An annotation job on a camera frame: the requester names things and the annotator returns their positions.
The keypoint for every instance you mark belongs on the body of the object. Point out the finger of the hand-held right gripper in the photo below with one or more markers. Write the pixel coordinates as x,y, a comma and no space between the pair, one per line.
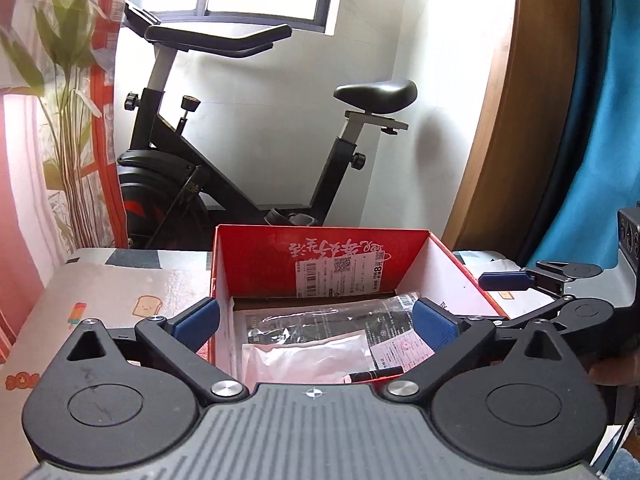
585,312
505,280

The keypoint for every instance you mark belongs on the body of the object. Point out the red cardboard box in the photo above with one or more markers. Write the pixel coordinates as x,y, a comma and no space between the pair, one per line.
260,250

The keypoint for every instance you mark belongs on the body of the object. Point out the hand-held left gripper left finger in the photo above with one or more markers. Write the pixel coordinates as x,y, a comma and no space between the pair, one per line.
197,325

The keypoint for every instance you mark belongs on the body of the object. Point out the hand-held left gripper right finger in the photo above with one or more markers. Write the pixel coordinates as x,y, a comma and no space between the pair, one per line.
435,325

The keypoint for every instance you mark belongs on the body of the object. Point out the blue curtain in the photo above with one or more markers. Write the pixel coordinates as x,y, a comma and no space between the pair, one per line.
590,135

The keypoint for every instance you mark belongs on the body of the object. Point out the black pen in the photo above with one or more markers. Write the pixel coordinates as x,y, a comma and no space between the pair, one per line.
375,374

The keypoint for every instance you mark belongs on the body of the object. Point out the printed tablecloth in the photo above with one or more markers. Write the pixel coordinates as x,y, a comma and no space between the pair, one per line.
125,285

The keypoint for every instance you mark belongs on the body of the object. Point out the wooden door frame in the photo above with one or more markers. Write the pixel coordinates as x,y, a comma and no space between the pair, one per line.
510,110

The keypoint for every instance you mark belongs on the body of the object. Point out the plant printed wall cloth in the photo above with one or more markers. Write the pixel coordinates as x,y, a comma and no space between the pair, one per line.
30,160

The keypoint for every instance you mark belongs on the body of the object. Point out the black exercise bike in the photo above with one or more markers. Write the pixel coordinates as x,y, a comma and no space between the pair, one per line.
375,92

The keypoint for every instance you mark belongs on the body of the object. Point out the person's right hand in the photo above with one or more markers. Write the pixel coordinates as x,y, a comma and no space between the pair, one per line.
612,372

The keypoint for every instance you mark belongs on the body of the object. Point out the black item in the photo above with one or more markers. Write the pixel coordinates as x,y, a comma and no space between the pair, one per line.
310,322

